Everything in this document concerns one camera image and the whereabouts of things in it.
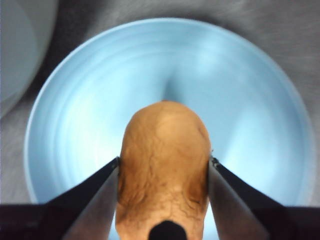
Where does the light blue plate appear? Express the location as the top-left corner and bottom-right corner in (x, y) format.
(24, 17), (315, 240)

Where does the pale green electric steamer pot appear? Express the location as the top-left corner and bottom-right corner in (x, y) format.
(0, 0), (59, 119)

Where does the brown potato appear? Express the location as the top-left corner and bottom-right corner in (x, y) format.
(115, 99), (210, 240)

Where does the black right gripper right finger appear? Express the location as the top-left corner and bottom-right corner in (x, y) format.
(208, 156), (320, 240)

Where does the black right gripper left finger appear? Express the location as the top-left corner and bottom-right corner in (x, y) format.
(0, 156), (121, 240)

